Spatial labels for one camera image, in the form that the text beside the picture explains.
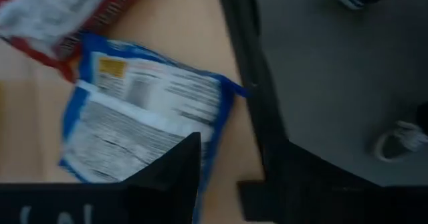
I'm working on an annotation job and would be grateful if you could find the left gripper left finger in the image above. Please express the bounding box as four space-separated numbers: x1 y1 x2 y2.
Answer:
120 132 202 224

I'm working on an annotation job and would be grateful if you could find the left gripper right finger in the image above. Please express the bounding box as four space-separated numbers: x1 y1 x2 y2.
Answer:
237 180 382 224

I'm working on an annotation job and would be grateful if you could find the blue Maruchan noodle pack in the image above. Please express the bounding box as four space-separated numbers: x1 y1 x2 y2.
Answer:
58 32 248 224

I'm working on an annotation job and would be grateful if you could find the red Maruchan noodle pack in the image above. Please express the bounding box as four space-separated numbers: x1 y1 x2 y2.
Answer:
0 0 148 84

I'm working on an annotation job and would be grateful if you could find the white yellow extension cord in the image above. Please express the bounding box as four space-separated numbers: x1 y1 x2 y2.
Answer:
372 119 428 164

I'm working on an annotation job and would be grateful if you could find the black metal table frame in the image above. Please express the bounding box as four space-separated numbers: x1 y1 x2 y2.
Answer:
215 0 292 185

